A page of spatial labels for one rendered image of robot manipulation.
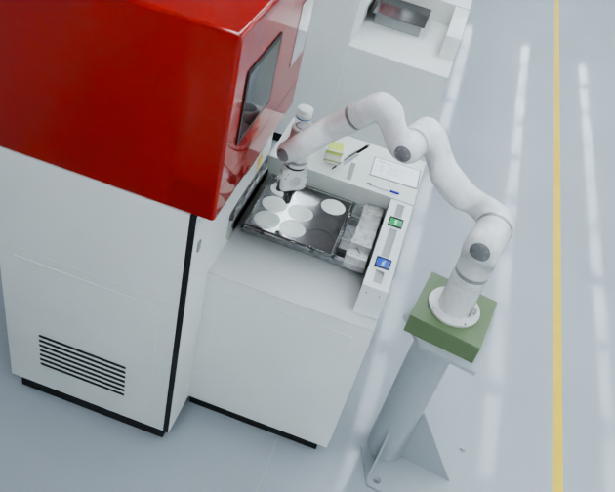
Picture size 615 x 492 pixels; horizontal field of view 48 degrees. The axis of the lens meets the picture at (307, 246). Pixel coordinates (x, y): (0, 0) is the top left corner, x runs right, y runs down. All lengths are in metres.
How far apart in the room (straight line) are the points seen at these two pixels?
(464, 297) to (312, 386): 0.71
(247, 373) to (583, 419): 1.77
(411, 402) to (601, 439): 1.24
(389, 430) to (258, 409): 0.55
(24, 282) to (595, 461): 2.64
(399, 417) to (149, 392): 0.99
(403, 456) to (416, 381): 0.55
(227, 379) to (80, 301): 0.69
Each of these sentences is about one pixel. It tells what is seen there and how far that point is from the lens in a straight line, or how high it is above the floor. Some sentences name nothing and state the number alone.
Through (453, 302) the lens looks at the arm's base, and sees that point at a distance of 2.45.
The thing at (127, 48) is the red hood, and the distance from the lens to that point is 1.92.
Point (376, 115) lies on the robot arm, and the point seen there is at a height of 1.50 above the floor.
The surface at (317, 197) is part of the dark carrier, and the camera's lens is 2.83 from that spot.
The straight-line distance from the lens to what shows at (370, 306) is 2.47.
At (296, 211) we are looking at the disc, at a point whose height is 0.90.
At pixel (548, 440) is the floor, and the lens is 3.60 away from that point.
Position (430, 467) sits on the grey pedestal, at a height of 0.04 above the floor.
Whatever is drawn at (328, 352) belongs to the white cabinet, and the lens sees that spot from 2.59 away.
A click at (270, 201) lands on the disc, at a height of 0.90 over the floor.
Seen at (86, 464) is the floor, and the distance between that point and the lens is 2.98.
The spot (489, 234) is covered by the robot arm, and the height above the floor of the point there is 1.32.
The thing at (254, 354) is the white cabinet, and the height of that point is 0.48.
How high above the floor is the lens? 2.56
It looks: 40 degrees down
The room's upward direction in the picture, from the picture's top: 16 degrees clockwise
